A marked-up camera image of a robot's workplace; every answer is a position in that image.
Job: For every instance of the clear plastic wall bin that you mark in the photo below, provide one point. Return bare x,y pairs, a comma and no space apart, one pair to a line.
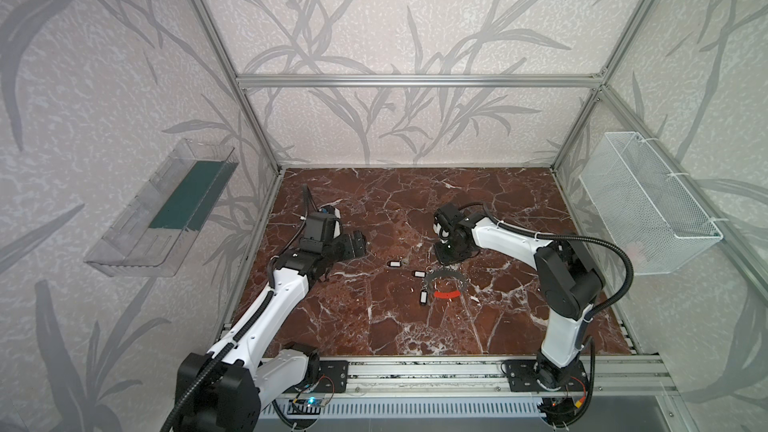
155,232

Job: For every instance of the left circuit board with wires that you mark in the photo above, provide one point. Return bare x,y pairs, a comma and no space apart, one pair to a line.
310,405

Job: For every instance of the white wire mesh basket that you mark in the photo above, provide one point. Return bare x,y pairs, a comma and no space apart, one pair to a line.
644,205

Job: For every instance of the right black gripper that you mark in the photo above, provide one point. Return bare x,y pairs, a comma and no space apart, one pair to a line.
450,252

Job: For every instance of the black mounting plate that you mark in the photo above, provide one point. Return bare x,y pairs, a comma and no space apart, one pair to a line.
325,376
522,375

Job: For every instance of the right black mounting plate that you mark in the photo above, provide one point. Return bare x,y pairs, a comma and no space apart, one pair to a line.
522,375

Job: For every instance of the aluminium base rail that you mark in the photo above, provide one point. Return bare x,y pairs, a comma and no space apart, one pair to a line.
481,376

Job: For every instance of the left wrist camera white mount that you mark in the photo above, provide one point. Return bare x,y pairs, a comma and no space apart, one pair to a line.
331,225

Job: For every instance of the right wiring bundle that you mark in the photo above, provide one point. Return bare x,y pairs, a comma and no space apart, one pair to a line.
564,405

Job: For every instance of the aluminium frame profiles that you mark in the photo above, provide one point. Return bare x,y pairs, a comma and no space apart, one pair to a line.
599,84

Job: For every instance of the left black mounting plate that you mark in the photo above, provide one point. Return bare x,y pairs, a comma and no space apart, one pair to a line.
325,376

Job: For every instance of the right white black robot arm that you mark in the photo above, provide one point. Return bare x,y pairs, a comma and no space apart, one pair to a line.
569,278

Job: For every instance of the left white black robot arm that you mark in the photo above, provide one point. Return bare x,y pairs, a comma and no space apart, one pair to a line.
227,387

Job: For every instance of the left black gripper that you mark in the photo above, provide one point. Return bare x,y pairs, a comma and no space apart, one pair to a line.
349,244

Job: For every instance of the metal keyring plate red handle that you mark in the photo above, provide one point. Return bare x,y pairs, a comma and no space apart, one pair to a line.
445,284

